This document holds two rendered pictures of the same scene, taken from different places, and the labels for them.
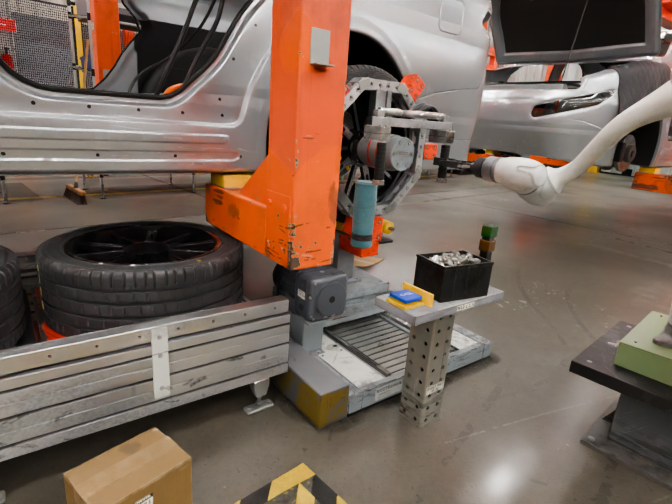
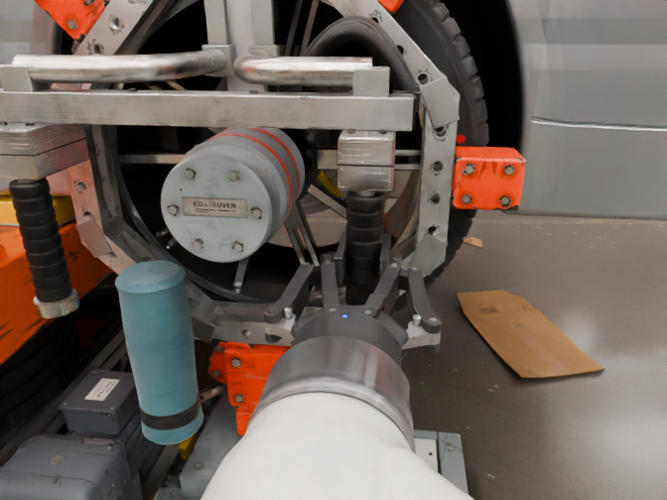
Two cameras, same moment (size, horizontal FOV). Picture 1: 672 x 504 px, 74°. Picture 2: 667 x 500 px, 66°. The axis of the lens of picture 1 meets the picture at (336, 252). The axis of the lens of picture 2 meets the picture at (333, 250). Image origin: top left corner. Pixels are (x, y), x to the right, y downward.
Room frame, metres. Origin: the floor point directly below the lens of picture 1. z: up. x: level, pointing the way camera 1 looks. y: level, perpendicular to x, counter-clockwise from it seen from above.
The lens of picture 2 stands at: (1.46, -0.71, 1.04)
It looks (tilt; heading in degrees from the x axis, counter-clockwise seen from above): 23 degrees down; 45
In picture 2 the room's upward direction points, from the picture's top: straight up
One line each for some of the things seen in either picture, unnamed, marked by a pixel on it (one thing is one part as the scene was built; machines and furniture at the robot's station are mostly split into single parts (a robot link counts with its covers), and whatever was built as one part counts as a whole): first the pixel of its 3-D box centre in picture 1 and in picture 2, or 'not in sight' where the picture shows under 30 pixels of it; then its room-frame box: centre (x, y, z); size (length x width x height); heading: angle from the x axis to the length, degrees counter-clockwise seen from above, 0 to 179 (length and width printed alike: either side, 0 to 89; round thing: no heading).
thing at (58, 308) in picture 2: (380, 162); (43, 243); (1.61, -0.13, 0.83); 0.04 x 0.04 x 0.16
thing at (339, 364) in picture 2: (493, 169); (334, 420); (1.63, -0.54, 0.83); 0.09 x 0.06 x 0.09; 128
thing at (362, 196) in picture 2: (443, 162); (363, 260); (1.82, -0.40, 0.83); 0.04 x 0.04 x 0.16
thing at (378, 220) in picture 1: (359, 233); (274, 369); (1.93, -0.10, 0.48); 0.16 x 0.12 x 0.17; 38
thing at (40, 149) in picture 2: (377, 132); (40, 143); (1.63, -0.11, 0.93); 0.09 x 0.05 x 0.05; 38
